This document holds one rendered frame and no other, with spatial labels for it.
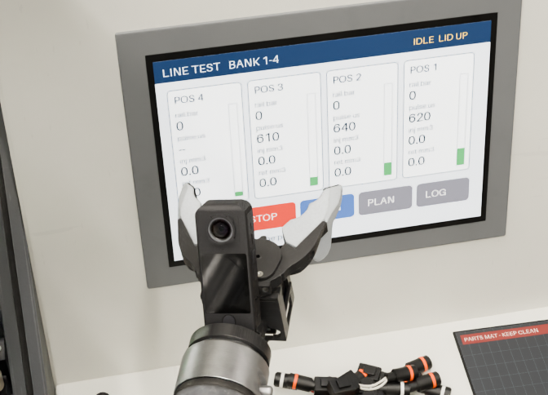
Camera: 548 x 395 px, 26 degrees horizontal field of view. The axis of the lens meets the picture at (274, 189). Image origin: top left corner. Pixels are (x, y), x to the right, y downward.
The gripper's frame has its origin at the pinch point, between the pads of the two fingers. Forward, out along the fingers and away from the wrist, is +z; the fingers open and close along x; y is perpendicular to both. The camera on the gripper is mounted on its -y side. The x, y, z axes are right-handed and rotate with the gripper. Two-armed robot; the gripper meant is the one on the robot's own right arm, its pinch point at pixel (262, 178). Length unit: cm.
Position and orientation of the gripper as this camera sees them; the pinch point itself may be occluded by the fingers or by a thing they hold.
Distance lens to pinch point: 113.1
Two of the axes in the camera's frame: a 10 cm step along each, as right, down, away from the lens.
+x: 9.8, 0.1, -2.0
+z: 1.5, -7.1, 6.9
